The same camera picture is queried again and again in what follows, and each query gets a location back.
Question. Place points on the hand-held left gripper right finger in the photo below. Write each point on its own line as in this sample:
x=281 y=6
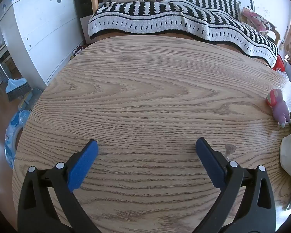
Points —
x=209 y=162

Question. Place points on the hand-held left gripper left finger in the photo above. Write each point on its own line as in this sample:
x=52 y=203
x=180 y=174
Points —
x=83 y=165

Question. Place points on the small clear wrapper scrap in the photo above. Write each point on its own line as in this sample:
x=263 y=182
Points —
x=229 y=149

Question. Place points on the grey blue dustpan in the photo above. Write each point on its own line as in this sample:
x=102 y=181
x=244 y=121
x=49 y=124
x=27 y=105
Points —
x=30 y=99

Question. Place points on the purple toy figure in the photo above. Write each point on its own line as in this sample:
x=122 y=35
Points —
x=281 y=109

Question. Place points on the blue broom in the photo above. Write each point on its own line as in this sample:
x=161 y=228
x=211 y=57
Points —
x=17 y=88

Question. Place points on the red bag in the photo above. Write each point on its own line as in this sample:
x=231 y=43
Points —
x=280 y=64

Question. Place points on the white dresser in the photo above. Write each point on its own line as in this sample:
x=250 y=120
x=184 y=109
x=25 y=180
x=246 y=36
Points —
x=43 y=29

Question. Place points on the wooden sofa armrest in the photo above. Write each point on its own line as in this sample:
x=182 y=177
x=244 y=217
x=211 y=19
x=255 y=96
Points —
x=94 y=0
x=276 y=35

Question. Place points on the pink cartoon pillow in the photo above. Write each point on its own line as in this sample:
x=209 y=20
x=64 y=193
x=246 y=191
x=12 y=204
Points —
x=254 y=19

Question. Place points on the black white striped blanket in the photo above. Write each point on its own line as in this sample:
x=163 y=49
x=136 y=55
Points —
x=160 y=17

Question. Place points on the black cabinet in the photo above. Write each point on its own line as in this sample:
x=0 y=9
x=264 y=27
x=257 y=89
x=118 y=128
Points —
x=83 y=2

